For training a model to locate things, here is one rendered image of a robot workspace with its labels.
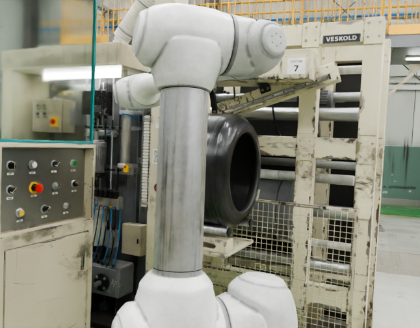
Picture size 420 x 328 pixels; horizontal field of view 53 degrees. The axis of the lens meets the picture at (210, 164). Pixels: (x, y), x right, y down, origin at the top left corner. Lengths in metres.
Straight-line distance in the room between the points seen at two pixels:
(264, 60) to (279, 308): 0.51
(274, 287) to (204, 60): 0.49
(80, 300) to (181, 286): 1.46
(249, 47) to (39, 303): 1.53
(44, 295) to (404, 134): 9.90
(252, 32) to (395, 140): 10.26
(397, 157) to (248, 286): 10.19
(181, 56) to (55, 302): 1.53
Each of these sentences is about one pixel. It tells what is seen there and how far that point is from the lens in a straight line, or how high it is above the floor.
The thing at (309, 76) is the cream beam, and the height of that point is 1.65.
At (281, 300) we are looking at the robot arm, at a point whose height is 0.99.
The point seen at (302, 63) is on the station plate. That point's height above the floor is 1.71.
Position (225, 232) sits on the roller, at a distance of 1.95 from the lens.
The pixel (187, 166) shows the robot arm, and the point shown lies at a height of 1.26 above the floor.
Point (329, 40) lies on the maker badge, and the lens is 2.51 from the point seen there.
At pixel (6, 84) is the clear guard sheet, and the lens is 1.87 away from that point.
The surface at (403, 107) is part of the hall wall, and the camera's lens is 11.15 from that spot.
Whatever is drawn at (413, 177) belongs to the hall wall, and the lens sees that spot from 11.09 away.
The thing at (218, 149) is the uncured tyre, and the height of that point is 1.28.
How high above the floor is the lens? 1.31
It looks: 3 degrees down
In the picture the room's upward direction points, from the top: 3 degrees clockwise
